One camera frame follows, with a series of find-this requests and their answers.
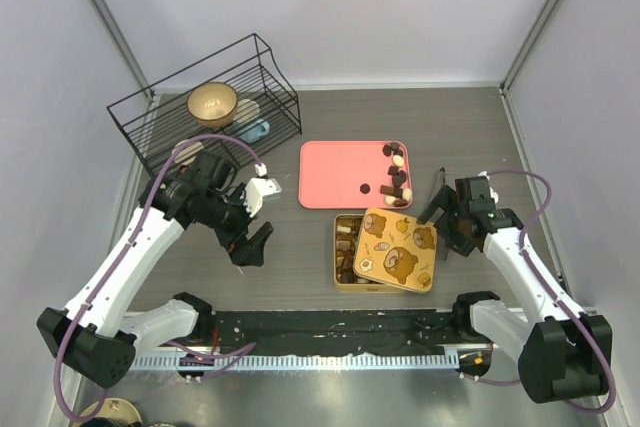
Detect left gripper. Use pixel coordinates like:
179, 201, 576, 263
199, 184, 273, 265

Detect silver box lid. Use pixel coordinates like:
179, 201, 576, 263
354, 208, 438, 293

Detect gold chocolate box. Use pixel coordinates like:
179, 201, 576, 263
332, 213, 402, 293

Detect pink tray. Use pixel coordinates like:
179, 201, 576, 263
298, 140, 414, 210

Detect metal tongs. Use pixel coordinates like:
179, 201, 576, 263
426, 167, 447, 206

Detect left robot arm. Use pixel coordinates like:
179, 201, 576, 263
37, 151, 281, 389

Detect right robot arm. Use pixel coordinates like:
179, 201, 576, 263
418, 172, 617, 414

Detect pink cup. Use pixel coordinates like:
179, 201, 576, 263
171, 140, 204, 166

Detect blue cup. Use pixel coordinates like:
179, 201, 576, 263
238, 118, 271, 144

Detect gold bowl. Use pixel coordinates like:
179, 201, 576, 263
187, 82, 238, 128

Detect round object bottom left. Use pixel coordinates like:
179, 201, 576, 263
73, 397, 142, 427

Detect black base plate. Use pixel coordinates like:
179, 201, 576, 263
175, 309, 491, 357

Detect white cable duct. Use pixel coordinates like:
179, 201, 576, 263
132, 351, 461, 372

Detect black wire rack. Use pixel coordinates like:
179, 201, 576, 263
107, 33, 303, 175

